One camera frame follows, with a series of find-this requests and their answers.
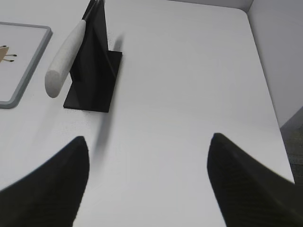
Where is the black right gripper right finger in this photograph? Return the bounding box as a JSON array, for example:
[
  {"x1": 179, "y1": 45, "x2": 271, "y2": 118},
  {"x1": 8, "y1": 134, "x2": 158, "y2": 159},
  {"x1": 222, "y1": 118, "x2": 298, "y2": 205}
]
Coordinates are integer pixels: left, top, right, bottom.
[{"x1": 207, "y1": 133, "x2": 303, "y2": 227}]

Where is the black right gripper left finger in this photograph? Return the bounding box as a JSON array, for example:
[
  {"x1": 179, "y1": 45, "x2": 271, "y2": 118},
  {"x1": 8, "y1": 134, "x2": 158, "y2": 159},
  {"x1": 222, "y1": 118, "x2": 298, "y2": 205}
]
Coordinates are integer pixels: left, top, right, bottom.
[{"x1": 0, "y1": 136, "x2": 89, "y2": 227}]

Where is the white cutting board grey rim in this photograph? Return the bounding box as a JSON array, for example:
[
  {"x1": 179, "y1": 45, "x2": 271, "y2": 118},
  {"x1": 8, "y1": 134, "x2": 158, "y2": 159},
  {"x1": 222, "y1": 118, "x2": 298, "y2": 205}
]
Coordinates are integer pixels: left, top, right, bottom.
[{"x1": 0, "y1": 22, "x2": 53, "y2": 109}]

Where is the black knife stand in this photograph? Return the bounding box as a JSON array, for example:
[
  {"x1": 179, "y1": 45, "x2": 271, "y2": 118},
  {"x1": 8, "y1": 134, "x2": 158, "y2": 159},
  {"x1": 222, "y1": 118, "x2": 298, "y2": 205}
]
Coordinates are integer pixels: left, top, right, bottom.
[{"x1": 63, "y1": 0, "x2": 122, "y2": 113}]

